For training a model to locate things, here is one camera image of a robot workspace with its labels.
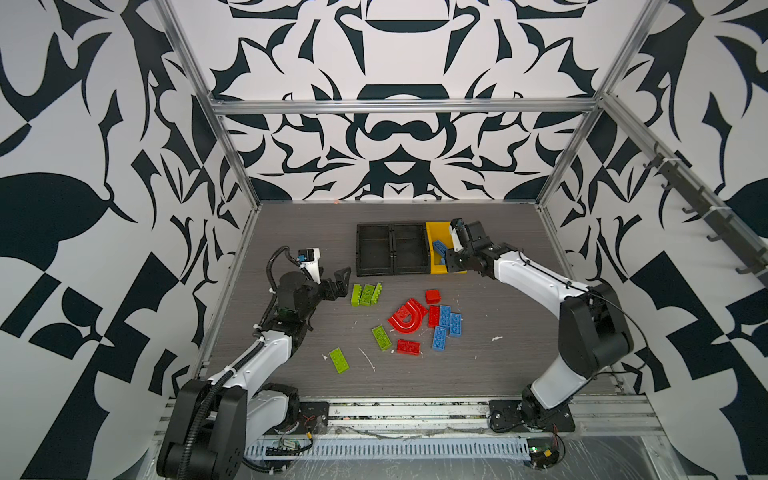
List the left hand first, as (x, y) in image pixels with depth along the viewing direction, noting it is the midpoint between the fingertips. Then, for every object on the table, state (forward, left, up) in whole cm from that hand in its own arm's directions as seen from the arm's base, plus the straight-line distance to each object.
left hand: (332, 264), depth 85 cm
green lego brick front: (-22, -2, -15) cm, 26 cm away
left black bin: (+12, -12, -15) cm, 22 cm away
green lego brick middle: (-16, -13, -15) cm, 25 cm away
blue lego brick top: (+14, -35, -12) cm, 39 cm away
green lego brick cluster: (-3, -9, -13) cm, 16 cm away
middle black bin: (+18, -25, -18) cm, 36 cm away
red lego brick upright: (-11, -29, -13) cm, 34 cm away
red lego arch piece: (-11, -21, -13) cm, 28 cm away
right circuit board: (-44, -50, -16) cm, 69 cm away
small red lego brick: (-3, -30, -15) cm, 34 cm away
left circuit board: (-41, +10, -16) cm, 45 cm away
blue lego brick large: (-12, -34, -13) cm, 38 cm away
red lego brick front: (-19, -21, -14) cm, 32 cm away
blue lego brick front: (-17, -30, -14) cm, 37 cm away
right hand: (+5, -35, -4) cm, 35 cm away
